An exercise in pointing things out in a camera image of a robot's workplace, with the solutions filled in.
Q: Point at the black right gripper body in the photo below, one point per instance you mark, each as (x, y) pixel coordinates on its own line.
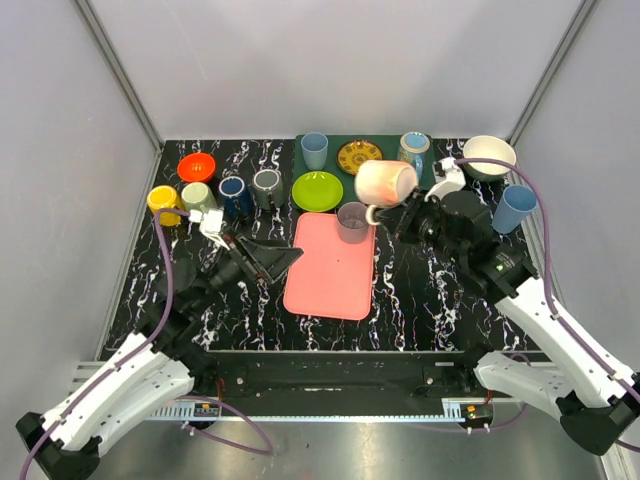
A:
(426, 228)

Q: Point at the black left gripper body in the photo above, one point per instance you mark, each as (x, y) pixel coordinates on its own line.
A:
(248, 262)

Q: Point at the pink ceramic mug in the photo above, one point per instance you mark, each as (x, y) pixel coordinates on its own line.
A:
(384, 183)

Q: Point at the purple translucent cup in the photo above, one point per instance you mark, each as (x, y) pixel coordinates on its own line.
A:
(353, 227)

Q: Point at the dark blue ceramic mug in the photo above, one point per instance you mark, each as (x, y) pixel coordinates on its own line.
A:
(236, 197)

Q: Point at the grey ceramic mug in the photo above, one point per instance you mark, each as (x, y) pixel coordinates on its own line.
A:
(268, 189)

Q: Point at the light green ceramic mug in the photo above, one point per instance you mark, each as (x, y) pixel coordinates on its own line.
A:
(198, 197)

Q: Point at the yellow glass mug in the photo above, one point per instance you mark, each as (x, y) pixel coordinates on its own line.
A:
(165, 196)

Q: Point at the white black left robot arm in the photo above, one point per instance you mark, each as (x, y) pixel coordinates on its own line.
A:
(157, 363)

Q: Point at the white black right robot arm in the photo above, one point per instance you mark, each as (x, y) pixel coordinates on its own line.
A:
(595, 398)

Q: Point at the light blue patterned mug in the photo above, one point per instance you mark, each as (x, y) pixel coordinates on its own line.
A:
(413, 148)

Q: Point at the light blue plastic cup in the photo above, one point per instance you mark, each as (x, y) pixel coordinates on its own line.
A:
(516, 203)

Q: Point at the pink plastic tray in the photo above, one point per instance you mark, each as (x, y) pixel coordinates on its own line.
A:
(332, 278)

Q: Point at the yellow black patterned saucer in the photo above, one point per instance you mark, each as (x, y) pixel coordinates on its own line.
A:
(353, 154)

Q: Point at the lime green plate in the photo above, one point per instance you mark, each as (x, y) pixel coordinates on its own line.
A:
(317, 191)

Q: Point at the white floral ceramic bowl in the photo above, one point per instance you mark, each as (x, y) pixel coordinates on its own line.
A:
(488, 147)

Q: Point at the orange plastic bowl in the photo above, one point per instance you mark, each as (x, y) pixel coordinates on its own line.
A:
(197, 167)

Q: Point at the light blue cup on mat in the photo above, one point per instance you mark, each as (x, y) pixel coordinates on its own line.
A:
(314, 148)

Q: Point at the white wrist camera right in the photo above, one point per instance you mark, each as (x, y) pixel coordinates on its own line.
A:
(449, 177)

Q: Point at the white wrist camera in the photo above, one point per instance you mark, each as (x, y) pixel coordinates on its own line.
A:
(449, 177)
(210, 224)

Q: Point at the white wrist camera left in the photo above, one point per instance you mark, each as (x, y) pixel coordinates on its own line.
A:
(210, 224)

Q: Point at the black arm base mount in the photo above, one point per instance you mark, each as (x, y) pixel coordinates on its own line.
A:
(445, 374)

